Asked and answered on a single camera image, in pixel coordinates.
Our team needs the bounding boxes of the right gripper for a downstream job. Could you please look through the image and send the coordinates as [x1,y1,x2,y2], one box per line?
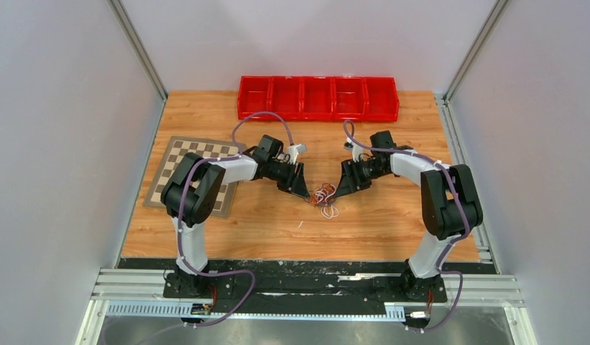
[334,158,387,198]

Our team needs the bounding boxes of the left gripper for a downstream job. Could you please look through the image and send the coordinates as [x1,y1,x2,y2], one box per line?
[267,160,312,200]

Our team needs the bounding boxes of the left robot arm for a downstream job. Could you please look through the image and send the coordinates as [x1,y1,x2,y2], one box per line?
[161,135,309,298]

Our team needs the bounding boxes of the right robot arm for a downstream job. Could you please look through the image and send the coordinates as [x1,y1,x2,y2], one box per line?
[334,131,483,300]

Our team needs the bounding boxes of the red bin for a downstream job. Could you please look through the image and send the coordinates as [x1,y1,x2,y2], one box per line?
[333,77,366,121]
[301,77,333,121]
[237,75,271,119]
[365,77,400,122]
[269,75,301,121]

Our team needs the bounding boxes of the checkered chessboard mat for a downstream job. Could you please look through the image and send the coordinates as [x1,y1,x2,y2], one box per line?
[143,136,239,219]

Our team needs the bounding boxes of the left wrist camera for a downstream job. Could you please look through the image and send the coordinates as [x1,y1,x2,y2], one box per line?
[285,144,307,164]

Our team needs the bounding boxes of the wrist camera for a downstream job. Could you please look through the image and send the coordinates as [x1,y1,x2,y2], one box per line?
[285,144,307,164]
[344,137,364,162]

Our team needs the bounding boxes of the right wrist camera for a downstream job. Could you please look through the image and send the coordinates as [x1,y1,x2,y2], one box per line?
[344,137,364,162]

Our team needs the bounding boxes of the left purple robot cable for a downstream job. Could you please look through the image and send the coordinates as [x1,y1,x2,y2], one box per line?
[175,111,295,329]

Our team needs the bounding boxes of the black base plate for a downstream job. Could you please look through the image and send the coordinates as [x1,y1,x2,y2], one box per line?
[117,257,497,316]

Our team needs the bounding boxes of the aluminium front rail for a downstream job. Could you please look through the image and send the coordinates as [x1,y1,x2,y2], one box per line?
[91,269,527,322]

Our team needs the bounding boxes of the right aluminium frame post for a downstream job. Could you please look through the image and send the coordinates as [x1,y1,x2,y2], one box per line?
[443,0,511,103]

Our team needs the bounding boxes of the aluminium frame post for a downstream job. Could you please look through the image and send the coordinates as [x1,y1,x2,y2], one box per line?
[107,0,168,104]
[443,0,511,103]

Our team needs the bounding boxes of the left aluminium frame post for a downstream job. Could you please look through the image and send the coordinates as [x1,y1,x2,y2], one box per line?
[107,0,168,104]

